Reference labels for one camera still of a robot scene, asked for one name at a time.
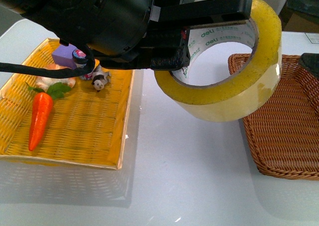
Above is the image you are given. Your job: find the brown wicker basket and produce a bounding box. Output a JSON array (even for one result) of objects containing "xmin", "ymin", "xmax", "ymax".
[{"xmin": 243, "ymin": 55, "xmax": 319, "ymax": 181}]

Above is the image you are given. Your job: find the panda figurine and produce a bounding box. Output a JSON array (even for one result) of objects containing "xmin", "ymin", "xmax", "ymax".
[{"xmin": 91, "ymin": 64, "xmax": 111, "ymax": 92}]

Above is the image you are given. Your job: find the black cable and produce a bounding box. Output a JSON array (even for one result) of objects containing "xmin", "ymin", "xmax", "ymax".
[{"xmin": 0, "ymin": 45, "xmax": 97, "ymax": 78}]

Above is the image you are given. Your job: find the purple foam cube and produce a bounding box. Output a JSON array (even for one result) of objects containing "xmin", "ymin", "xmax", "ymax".
[{"xmin": 51, "ymin": 44, "xmax": 77, "ymax": 69}]

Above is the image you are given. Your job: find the clear packing tape roll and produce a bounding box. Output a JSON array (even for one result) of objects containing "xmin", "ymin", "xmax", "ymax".
[{"xmin": 155, "ymin": 0, "xmax": 282, "ymax": 122}]

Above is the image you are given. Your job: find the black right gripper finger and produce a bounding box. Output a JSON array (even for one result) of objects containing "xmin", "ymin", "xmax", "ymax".
[{"xmin": 159, "ymin": 0, "xmax": 252, "ymax": 28}]

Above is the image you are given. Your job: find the toy croissant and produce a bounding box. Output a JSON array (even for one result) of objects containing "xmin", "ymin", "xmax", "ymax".
[{"xmin": 35, "ymin": 63, "xmax": 76, "ymax": 91}]

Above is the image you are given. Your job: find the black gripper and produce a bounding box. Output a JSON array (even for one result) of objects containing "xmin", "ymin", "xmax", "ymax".
[{"xmin": 0, "ymin": 0, "xmax": 194, "ymax": 61}]

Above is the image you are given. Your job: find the small dark jar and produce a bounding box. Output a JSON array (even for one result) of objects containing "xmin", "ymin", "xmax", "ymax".
[{"xmin": 72, "ymin": 48, "xmax": 93, "ymax": 80}]

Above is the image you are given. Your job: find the orange toy carrot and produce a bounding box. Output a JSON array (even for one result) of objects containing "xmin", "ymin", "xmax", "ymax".
[{"xmin": 27, "ymin": 82, "xmax": 71, "ymax": 151}]

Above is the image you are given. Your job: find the yellow woven basket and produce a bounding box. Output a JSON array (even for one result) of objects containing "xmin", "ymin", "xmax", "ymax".
[{"xmin": 0, "ymin": 38, "xmax": 136, "ymax": 171}]

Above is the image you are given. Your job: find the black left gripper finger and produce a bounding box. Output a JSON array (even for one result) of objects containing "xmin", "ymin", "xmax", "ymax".
[{"xmin": 99, "ymin": 46, "xmax": 190, "ymax": 71}]

